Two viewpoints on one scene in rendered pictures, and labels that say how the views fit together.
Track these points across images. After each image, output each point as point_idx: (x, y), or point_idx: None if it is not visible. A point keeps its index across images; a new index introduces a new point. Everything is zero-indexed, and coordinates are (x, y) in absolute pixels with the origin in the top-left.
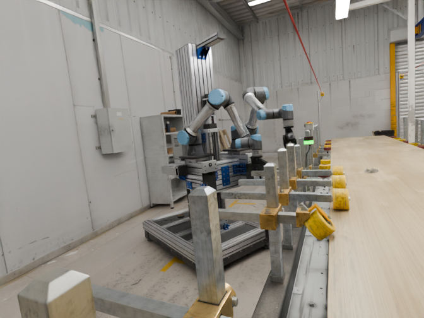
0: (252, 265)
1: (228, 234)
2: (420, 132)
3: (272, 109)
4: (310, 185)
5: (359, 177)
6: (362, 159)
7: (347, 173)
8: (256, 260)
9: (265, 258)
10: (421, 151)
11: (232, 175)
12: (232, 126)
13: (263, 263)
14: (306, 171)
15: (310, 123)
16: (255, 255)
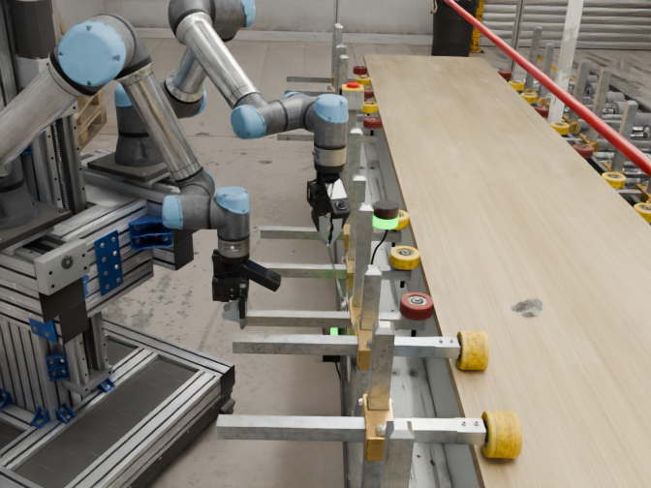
0: (192, 486)
1: (117, 407)
2: (573, 91)
3: (284, 104)
4: (429, 441)
5: (513, 347)
6: (482, 217)
7: (476, 314)
8: (201, 466)
9: (224, 452)
10: (592, 182)
11: (129, 253)
12: (122, 92)
13: (220, 472)
14: (396, 346)
15: (357, 91)
16: (194, 447)
